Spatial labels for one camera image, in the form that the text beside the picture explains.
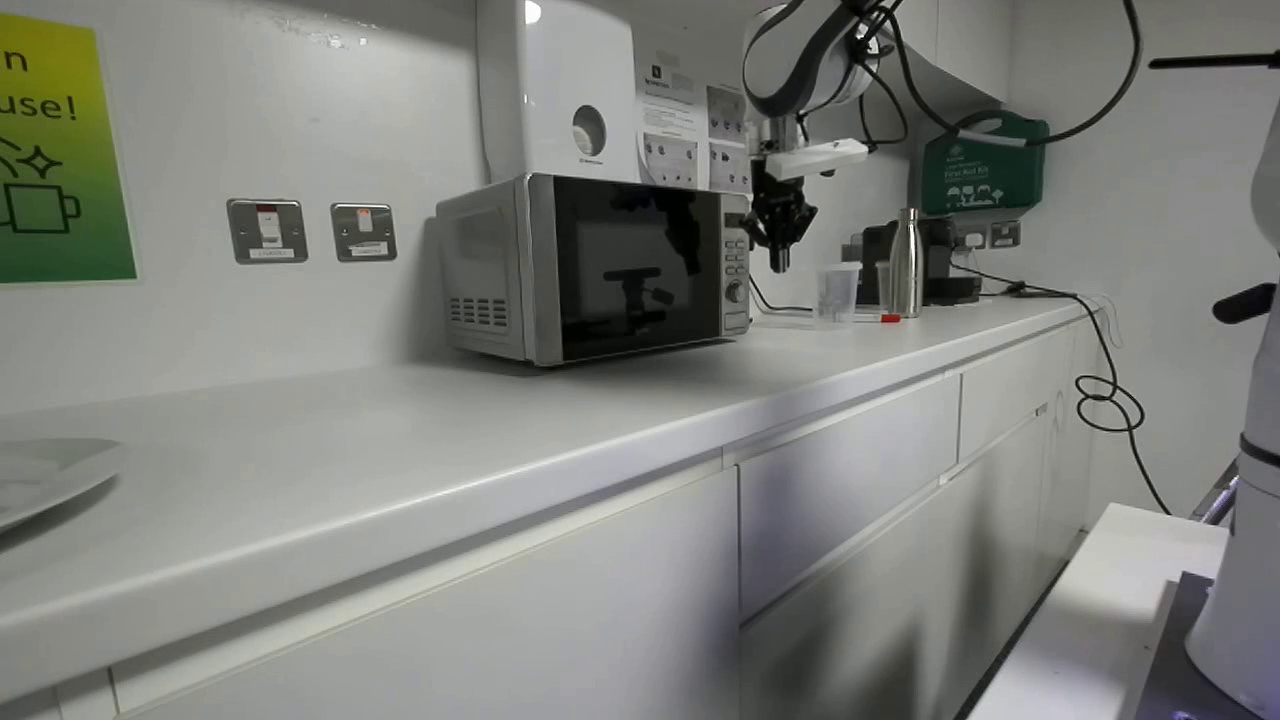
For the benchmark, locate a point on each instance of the black coffee machine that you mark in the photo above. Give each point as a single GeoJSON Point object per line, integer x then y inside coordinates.
{"type": "Point", "coordinates": [944, 244]}

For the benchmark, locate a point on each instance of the steel bottle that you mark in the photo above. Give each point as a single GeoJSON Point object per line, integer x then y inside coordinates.
{"type": "Point", "coordinates": [908, 260]}

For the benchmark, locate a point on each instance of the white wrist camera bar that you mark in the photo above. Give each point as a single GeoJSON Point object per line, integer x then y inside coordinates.
{"type": "Point", "coordinates": [815, 158]}

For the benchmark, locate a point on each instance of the single wall switch socket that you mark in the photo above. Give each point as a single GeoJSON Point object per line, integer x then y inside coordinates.
{"type": "Point", "coordinates": [267, 231]}

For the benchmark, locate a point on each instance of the green yellow wall poster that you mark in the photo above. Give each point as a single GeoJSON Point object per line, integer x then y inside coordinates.
{"type": "Point", "coordinates": [63, 199]}

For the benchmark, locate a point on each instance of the white base table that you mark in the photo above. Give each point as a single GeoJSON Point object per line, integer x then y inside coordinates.
{"type": "Point", "coordinates": [1087, 644]}

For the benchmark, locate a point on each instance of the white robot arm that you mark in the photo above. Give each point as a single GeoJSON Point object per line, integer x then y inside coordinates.
{"type": "Point", "coordinates": [799, 63]}

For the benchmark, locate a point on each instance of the white plate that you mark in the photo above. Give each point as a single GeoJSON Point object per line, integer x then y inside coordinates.
{"type": "Point", "coordinates": [50, 474]}

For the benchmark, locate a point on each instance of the white paper towel dispenser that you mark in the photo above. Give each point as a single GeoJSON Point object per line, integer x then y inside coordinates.
{"type": "Point", "coordinates": [558, 89]}

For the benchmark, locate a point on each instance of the white instruction poster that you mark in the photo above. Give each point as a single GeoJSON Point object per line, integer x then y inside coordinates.
{"type": "Point", "coordinates": [690, 133]}

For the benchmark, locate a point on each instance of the silver microwave oven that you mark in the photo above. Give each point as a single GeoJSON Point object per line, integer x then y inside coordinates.
{"type": "Point", "coordinates": [560, 270]}

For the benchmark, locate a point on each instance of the clear plastic measuring jug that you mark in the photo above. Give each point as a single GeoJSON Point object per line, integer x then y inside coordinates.
{"type": "Point", "coordinates": [836, 288]}

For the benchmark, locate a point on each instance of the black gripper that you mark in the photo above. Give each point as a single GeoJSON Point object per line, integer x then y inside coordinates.
{"type": "Point", "coordinates": [782, 212]}

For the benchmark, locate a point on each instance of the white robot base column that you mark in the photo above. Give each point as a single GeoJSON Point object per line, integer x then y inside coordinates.
{"type": "Point", "coordinates": [1239, 632]}

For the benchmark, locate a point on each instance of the green first aid box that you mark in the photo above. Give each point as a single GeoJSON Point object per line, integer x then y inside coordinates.
{"type": "Point", "coordinates": [994, 162]}

